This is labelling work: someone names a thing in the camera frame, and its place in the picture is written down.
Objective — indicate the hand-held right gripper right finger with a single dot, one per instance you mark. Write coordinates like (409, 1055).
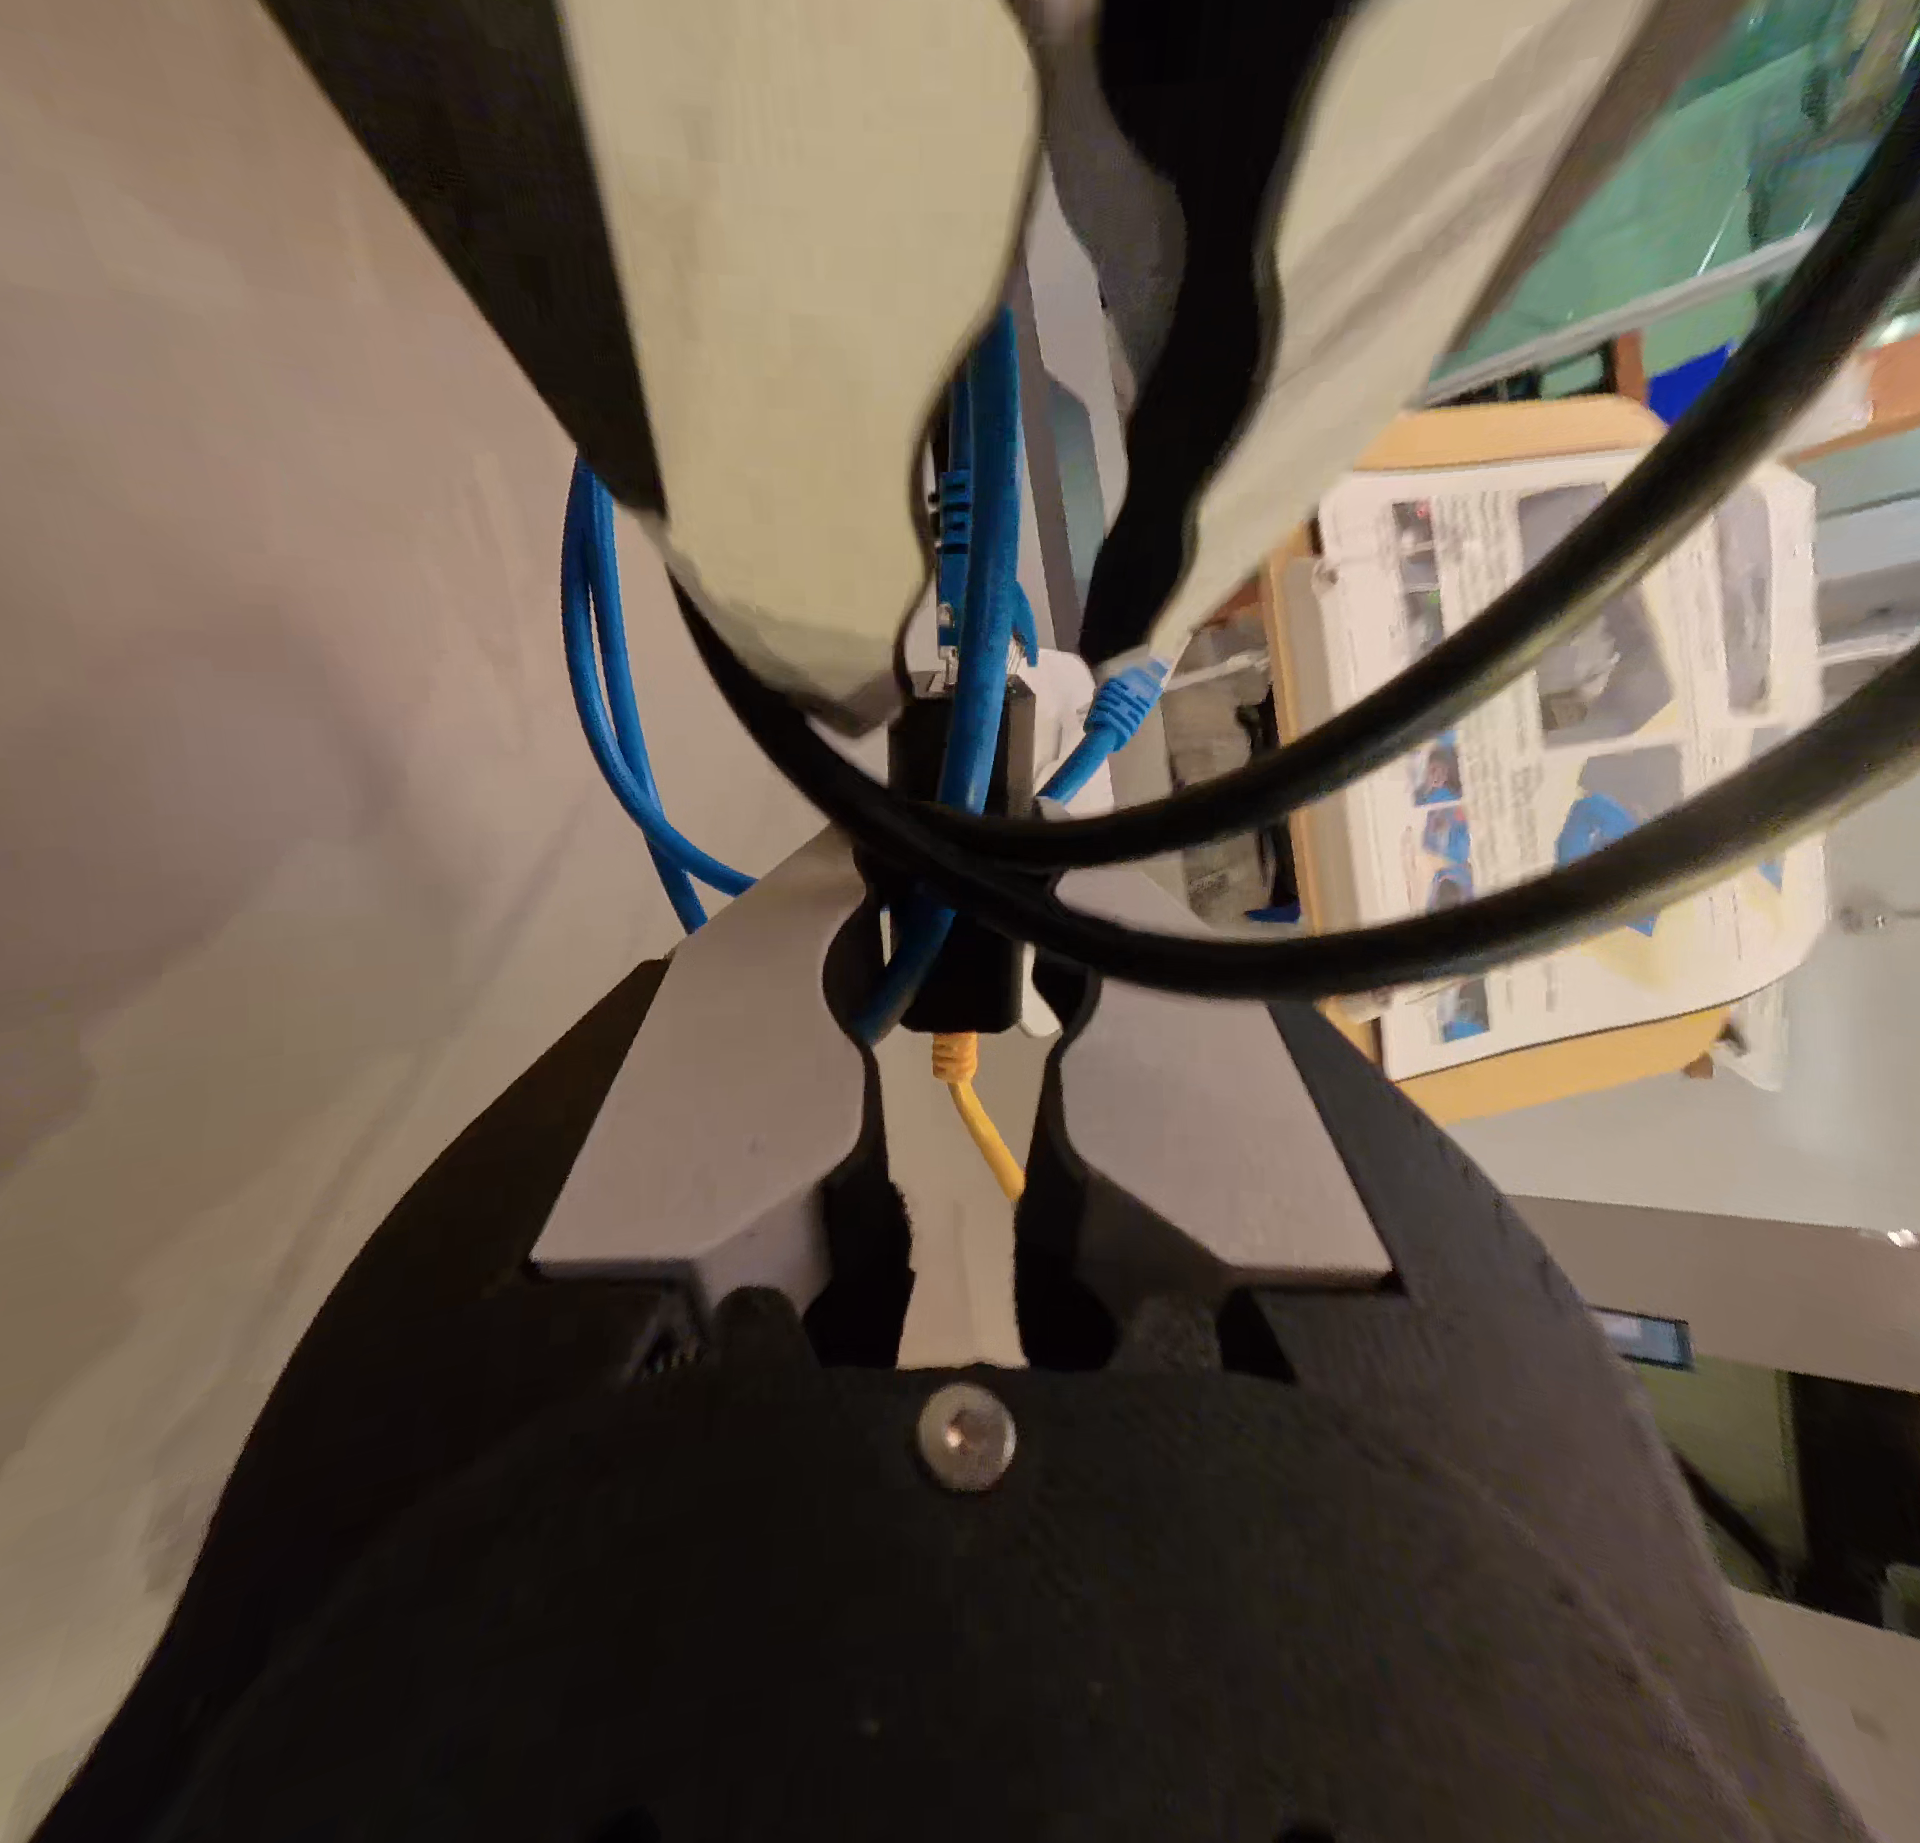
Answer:
(1200, 1154)

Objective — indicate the small display screen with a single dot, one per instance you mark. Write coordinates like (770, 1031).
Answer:
(1642, 1340)

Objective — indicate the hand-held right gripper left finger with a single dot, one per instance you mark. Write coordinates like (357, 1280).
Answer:
(706, 1123)

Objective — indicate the wooden beam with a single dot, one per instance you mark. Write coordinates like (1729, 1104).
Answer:
(1891, 386)

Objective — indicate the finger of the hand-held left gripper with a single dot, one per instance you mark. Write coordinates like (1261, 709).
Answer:
(1440, 149)
(811, 224)

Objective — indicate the black ethernet splitter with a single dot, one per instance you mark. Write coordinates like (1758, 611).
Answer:
(913, 763)

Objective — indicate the printed instruction sheet on board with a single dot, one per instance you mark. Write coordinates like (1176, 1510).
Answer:
(1471, 441)

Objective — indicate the blue box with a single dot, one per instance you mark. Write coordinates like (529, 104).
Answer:
(1693, 386)

